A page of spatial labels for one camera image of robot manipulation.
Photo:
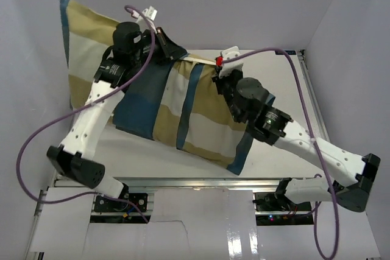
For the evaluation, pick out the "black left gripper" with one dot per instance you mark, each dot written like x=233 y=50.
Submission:
x=169 y=50

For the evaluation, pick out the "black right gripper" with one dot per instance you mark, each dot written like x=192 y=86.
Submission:
x=219 y=81

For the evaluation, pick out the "blue beige white checked pillowcase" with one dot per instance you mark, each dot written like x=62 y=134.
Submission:
x=176 y=104

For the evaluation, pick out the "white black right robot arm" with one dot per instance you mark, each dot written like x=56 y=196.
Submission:
x=347 y=178

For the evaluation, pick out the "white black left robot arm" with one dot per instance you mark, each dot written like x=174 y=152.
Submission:
x=73 y=158

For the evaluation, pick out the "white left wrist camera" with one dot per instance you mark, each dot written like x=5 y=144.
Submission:
x=150 y=13

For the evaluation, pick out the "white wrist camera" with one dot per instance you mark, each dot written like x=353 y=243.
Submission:
x=150 y=13
x=228 y=61

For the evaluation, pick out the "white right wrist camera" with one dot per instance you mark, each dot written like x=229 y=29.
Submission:
x=228 y=61

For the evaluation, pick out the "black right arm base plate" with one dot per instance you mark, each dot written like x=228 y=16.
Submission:
x=278 y=202

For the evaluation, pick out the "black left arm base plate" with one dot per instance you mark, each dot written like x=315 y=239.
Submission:
x=105 y=205

